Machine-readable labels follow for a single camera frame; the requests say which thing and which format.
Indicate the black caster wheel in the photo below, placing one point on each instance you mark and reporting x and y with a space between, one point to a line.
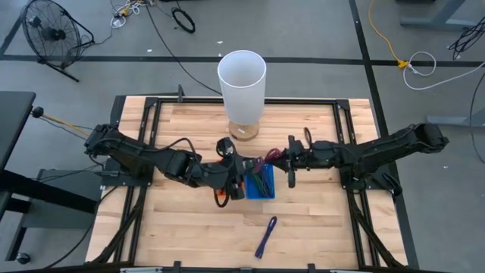
23 258

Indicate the blue plastic tray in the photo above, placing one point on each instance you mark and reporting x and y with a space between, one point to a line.
251 191

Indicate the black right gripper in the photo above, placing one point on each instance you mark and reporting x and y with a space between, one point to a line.
301 157

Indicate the black table clamp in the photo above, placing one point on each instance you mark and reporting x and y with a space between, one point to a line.
177 266
180 93
311 267

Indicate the black floor fan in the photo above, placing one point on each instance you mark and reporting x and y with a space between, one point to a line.
51 35

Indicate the black desk top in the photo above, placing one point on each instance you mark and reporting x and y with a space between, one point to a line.
13 117

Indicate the black aluminium table frame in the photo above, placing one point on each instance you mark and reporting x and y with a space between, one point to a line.
303 101

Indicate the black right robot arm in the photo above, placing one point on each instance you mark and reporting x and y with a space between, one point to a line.
386 151

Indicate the white lamp with wooden base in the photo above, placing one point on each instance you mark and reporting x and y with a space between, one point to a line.
242 87

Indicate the black ball knob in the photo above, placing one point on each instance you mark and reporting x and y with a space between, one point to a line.
37 112

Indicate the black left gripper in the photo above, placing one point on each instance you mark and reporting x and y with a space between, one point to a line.
233 170

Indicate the black corner bracket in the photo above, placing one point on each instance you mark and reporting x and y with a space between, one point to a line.
117 110

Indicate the black desk frame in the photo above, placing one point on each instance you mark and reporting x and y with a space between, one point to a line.
45 191

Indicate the orange plastic tray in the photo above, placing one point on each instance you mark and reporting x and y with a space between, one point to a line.
223 192

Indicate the grey desk leg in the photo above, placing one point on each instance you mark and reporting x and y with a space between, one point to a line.
454 120
443 21

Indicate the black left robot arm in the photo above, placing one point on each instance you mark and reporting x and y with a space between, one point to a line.
132 151

